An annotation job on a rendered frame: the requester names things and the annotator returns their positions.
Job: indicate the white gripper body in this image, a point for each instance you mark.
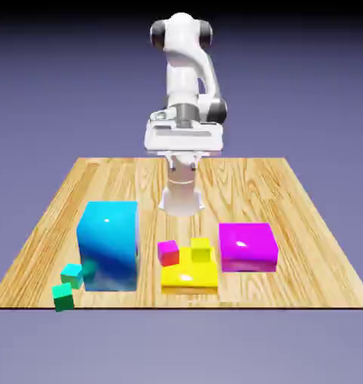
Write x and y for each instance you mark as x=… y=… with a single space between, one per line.
x=183 y=141

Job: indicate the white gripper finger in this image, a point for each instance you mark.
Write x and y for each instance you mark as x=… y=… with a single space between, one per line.
x=194 y=163
x=172 y=164

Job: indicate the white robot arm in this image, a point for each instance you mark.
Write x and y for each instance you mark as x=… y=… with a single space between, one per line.
x=181 y=60

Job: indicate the small yellow cube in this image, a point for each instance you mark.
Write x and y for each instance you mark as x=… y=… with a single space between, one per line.
x=200 y=250

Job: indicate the small magenta cube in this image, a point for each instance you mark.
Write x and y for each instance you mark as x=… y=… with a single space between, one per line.
x=168 y=253

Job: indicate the small cyan cube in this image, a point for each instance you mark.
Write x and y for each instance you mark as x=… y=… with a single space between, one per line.
x=71 y=274

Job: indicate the small green cube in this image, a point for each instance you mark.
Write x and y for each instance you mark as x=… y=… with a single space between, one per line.
x=63 y=298

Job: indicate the large magenta box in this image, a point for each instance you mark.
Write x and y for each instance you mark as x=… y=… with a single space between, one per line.
x=247 y=246

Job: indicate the large cyan box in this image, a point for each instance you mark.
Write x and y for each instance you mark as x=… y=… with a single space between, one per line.
x=108 y=246

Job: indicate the large yellow box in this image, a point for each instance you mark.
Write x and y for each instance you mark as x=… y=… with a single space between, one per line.
x=189 y=276

